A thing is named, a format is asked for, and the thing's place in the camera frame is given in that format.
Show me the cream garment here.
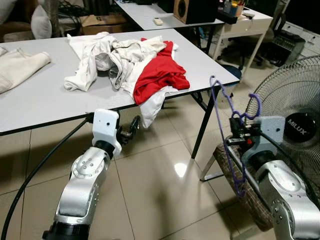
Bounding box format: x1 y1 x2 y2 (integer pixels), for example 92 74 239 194
0 47 52 95

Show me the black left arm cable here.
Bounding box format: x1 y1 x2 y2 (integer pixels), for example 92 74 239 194
0 117 97 240

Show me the white crumpled garment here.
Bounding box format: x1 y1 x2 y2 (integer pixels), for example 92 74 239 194
63 31 167 92

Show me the black desk organizer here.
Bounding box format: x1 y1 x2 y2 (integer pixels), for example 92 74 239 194
217 0 246 25

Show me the purple plastic hanger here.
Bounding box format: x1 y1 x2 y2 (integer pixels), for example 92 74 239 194
208 75 263 198

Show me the plain white shirt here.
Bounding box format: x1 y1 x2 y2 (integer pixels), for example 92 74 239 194
139 84 179 130

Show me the black electronic device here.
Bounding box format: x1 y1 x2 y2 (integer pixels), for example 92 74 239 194
259 30 306 67

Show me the blue bin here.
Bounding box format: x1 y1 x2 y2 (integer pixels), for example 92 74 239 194
219 63 244 82

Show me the brown wooden speaker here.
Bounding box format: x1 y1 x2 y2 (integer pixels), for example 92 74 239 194
173 0 220 25

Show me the brown plaid cushion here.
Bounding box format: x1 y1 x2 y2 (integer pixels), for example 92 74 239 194
213 142 274 232

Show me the black standing fan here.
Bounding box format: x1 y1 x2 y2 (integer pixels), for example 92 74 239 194
244 55 320 203

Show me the red t-shirt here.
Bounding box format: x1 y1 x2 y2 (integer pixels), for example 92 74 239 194
132 37 191 106

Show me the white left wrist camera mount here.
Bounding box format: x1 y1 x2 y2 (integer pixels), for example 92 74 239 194
92 108 123 159

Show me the small white table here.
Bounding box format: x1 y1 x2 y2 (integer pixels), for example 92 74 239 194
114 0 274 77

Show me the brown cardboard box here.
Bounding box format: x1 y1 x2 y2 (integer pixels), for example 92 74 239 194
79 13 129 36

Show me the large white table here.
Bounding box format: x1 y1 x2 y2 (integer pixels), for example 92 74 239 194
0 28 241 182

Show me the white pillow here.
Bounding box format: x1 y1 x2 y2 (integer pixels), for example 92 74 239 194
30 3 54 40

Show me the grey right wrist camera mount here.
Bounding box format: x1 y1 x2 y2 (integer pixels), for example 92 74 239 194
242 115 286 169

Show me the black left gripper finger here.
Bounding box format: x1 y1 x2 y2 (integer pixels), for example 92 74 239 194
127 115 142 140

